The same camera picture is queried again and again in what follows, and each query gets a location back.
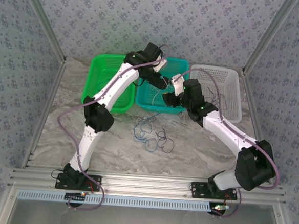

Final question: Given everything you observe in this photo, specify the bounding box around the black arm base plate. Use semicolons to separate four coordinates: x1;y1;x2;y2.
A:
54;172;103;193
190;181;239;201

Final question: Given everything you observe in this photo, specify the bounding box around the aluminium mounting rail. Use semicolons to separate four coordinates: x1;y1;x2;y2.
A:
9;164;288;206

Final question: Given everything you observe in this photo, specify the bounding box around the grey metal front panel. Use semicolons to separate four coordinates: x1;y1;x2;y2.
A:
0;185;295;224

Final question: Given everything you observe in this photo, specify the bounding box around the white plastic basket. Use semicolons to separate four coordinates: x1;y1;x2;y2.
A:
186;64;246;124

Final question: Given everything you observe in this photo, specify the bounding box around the thin blue wire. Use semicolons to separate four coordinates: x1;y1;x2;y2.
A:
131;110;163;155

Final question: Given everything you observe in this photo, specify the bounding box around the green plastic basket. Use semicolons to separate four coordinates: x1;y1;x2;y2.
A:
80;52;139;115

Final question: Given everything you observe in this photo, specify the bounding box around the teal plastic basket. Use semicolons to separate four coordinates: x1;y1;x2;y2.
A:
134;55;190;115

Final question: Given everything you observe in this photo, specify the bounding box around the aluminium side rail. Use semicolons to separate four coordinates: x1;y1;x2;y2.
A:
237;69;269;142
20;56;67;171

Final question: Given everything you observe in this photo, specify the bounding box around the white slotted cable duct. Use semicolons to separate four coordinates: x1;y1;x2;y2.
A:
16;188;216;214

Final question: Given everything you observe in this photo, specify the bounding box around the small LED circuit board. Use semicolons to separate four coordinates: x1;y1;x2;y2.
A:
64;191;88;204
209;203;231;216

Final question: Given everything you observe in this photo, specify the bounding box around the aluminium frame post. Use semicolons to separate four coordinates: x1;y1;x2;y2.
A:
241;0;299;79
15;0;71;63

